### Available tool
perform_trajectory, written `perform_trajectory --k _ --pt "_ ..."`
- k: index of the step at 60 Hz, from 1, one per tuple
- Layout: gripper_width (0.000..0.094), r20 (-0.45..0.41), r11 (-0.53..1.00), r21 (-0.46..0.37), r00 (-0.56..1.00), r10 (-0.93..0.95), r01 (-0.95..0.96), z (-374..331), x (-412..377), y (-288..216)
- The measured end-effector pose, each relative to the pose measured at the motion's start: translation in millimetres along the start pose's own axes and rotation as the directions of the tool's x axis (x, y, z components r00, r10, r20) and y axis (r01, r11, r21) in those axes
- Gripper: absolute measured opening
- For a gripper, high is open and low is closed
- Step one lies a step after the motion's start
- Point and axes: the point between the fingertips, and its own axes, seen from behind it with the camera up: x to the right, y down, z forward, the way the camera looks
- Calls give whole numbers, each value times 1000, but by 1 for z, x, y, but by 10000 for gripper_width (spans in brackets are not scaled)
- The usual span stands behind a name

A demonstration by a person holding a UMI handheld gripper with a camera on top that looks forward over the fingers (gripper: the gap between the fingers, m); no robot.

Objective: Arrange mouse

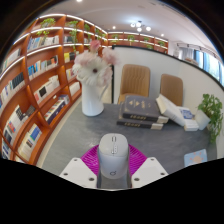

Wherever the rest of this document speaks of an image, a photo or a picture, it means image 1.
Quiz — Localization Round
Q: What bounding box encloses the cluster of ceiling lights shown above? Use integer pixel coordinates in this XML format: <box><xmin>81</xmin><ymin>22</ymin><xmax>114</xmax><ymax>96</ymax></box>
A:
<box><xmin>129</xmin><ymin>20</ymin><xmax>153</xmax><ymax>33</ymax></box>

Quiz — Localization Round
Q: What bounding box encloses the green potted plant white pot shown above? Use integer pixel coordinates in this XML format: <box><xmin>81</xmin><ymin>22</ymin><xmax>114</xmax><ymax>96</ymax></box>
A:
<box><xmin>194</xmin><ymin>93</ymin><xmax>224</xmax><ymax>145</ymax></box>

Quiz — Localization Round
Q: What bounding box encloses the window with curtains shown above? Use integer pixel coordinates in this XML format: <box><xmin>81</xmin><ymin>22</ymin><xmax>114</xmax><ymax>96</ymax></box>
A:
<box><xmin>176</xmin><ymin>43</ymin><xmax>224</xmax><ymax>84</ymax></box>

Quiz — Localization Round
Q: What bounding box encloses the curved wooden bookshelf unit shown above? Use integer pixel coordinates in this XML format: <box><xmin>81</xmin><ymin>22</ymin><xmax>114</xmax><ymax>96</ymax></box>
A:
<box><xmin>0</xmin><ymin>13</ymin><xmax>109</xmax><ymax>166</ymax></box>

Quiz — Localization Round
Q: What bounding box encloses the white computer mouse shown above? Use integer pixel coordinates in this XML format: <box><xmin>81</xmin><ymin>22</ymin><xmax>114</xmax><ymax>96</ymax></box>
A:
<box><xmin>97</xmin><ymin>133</ymin><xmax>130</xmax><ymax>180</ymax></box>

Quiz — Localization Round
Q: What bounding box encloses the wooden wall shelf with plants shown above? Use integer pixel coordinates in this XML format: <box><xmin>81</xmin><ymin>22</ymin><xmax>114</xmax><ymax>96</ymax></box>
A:
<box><xmin>107</xmin><ymin>31</ymin><xmax>169</xmax><ymax>51</ymax></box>

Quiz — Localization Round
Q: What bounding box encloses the pink and white flower bouquet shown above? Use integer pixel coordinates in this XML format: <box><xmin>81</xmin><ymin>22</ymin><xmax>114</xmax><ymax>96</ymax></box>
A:
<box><xmin>71</xmin><ymin>39</ymin><xmax>120</xmax><ymax>88</ymax></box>

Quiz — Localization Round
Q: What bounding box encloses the white leaning book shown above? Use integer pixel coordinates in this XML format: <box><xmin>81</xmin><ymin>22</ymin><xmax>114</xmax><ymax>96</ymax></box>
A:
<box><xmin>155</xmin><ymin>93</ymin><xmax>186</xmax><ymax>128</ymax></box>

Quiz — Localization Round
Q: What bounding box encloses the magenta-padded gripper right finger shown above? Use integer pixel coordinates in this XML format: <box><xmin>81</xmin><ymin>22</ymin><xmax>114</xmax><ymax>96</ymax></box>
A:
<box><xmin>127</xmin><ymin>143</ymin><xmax>169</xmax><ymax>189</ymax></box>

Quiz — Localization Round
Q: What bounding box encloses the tan upholstered chair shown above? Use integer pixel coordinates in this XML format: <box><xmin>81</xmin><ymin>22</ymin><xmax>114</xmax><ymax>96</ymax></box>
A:
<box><xmin>159</xmin><ymin>73</ymin><xmax>184</xmax><ymax>107</ymax></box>
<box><xmin>117</xmin><ymin>63</ymin><xmax>152</xmax><ymax>105</ymax></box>

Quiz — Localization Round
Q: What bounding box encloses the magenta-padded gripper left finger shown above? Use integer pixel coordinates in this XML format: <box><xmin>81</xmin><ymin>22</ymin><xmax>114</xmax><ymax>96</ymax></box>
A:
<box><xmin>59</xmin><ymin>143</ymin><xmax>101</xmax><ymax>189</ymax></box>

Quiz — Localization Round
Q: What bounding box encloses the white ceramic pitcher vase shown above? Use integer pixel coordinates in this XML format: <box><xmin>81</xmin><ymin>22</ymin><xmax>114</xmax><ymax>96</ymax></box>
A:
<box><xmin>81</xmin><ymin>81</ymin><xmax>109</xmax><ymax>117</ymax></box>

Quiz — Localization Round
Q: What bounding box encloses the light blue printed mouse pad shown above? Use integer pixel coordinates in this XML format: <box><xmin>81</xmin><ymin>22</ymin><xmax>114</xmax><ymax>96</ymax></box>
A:
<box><xmin>183</xmin><ymin>148</ymin><xmax>209</xmax><ymax>168</ymax></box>

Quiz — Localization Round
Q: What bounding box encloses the dark grey hardcover book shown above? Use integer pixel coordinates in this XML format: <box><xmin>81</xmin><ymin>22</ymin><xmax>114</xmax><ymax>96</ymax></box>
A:
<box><xmin>121</xmin><ymin>94</ymin><xmax>170</xmax><ymax>124</ymax></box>
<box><xmin>116</xmin><ymin>103</ymin><xmax>165</xmax><ymax>131</ymax></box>

